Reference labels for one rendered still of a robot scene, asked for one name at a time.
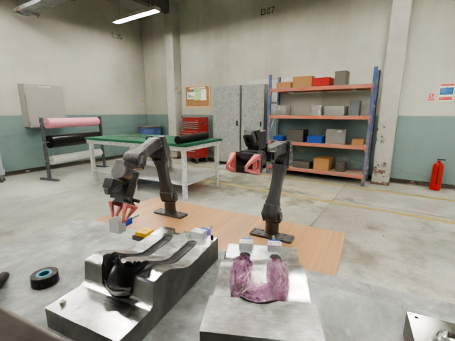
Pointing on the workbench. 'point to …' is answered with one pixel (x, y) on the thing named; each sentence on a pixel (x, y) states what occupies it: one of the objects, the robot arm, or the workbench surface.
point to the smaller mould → (427, 329)
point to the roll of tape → (44, 278)
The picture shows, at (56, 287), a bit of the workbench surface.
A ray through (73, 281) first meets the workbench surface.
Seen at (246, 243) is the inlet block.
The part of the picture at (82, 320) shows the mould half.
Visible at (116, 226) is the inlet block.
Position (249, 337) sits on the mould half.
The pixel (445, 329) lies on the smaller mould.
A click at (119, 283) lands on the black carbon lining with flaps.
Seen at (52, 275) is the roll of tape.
